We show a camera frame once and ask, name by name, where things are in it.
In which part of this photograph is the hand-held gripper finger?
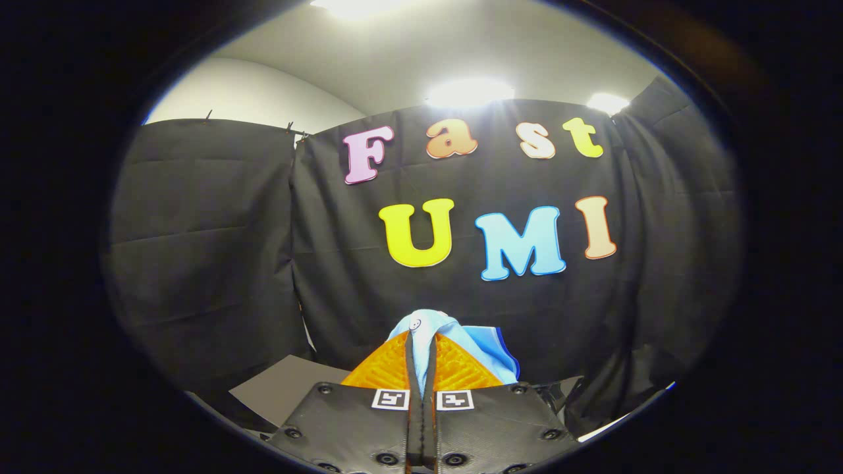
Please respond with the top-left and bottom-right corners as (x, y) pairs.
(421, 331), (582, 474)
(267, 331), (423, 474)

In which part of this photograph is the light blue polo shirt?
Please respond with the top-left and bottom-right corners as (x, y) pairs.
(387, 309), (520, 396)

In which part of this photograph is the ceiling light panel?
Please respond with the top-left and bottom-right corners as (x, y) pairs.
(310, 0), (409, 19)
(586, 92), (631, 116)
(425, 78), (516, 109)

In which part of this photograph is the black backdrop cloth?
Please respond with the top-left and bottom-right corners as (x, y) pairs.
(102, 74), (745, 435)

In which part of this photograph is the grey cabinet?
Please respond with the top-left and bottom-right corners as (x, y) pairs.
(229, 355), (351, 430)

